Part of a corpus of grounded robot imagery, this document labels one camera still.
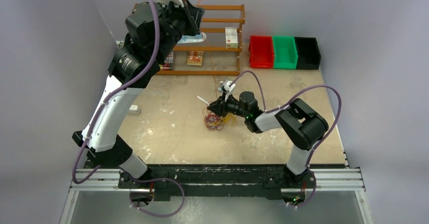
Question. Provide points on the white rectangular eraser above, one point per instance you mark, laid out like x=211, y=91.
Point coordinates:
x=134, y=109

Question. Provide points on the marker pen set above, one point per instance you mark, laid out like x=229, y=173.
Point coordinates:
x=168, y=63

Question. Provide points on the blue oval packaged item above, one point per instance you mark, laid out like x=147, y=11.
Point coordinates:
x=192, y=39

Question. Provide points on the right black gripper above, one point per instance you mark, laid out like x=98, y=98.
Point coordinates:
x=219, y=106

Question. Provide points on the black plastic bin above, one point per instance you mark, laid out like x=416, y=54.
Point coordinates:
x=308, y=53

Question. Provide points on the white pen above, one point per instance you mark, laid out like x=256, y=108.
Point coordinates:
x=202, y=100

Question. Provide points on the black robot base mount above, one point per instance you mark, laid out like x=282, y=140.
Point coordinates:
x=269, y=181

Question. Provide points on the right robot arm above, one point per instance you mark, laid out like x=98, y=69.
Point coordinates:
x=303, y=125

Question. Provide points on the aluminium rail frame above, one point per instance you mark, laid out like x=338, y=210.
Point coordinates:
x=327, y=180

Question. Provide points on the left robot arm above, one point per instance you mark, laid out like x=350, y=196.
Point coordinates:
x=153, y=30

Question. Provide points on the red plastic bin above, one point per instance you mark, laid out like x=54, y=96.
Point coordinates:
x=261, y=52

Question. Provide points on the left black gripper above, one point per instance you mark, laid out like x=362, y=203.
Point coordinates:
x=192, y=15

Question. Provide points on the green plastic bin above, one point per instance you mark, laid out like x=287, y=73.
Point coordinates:
x=285, y=52

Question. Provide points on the wooden shelf rack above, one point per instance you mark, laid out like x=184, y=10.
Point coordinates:
x=217, y=59

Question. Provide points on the white red box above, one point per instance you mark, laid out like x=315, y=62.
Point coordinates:
x=231, y=37

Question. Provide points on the orange small notebook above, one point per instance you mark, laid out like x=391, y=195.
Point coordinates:
x=194, y=58

